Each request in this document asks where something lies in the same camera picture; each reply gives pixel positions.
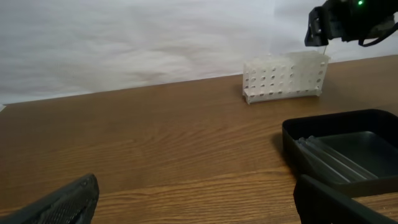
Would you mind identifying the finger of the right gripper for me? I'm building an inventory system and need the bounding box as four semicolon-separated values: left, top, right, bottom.
303;6;330;48

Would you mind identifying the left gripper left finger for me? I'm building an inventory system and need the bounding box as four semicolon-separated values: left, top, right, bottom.
0;173;100;224

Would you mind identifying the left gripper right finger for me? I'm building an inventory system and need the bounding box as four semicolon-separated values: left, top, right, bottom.
293;174;398;224

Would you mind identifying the clear test tube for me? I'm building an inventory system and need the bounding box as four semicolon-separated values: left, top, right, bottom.
294;138;354;184
306;135;379;182

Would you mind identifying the white test tube rack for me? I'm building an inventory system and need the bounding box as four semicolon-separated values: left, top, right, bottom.
242;50;331;105

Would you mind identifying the black tray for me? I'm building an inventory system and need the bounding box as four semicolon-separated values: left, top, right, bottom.
281;108;398;198

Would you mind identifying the black cable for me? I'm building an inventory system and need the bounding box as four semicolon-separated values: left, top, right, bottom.
357;28;398;48

